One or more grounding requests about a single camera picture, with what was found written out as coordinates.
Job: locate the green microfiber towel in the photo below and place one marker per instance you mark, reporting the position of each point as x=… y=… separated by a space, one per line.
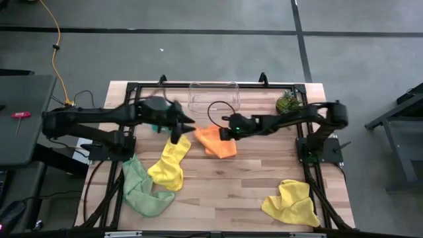
x=138 y=191

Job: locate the white power box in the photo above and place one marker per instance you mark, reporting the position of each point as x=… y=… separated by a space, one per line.
x=81 y=155

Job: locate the silver table bracket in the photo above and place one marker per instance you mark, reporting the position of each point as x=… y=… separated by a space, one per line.
x=122 y=234
x=307 y=235

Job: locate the turquoise microfiber towel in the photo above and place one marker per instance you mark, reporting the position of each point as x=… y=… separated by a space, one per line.
x=160 y=129

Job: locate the dark metal cart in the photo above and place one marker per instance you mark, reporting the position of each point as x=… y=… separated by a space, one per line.
x=401 y=155

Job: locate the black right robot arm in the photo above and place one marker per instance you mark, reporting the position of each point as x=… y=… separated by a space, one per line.
x=297 y=115

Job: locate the clear plastic bin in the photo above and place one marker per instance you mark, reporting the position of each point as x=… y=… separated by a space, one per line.
x=215 y=99

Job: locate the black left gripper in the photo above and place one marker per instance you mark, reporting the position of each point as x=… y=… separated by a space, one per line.
x=165 y=117

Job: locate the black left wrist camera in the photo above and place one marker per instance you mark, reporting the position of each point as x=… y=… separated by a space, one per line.
x=155 y=103

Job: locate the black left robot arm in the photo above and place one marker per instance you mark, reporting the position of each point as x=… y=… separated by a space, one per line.
x=82 y=115

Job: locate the yellow microfiber towel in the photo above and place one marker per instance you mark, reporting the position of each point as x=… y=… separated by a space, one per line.
x=168 y=168
x=292 y=205

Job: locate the black aluminium table frame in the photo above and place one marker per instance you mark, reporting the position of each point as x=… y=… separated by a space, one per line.
x=264 y=86

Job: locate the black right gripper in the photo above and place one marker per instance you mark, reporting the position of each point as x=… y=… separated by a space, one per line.
x=244 y=124

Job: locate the potted succulent plant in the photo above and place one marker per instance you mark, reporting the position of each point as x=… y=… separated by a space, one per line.
x=287 y=103

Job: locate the orange microfiber towel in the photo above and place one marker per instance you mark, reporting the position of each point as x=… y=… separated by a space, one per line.
x=215 y=145

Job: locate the grey side desk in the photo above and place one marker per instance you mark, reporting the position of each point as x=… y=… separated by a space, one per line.
x=33 y=92

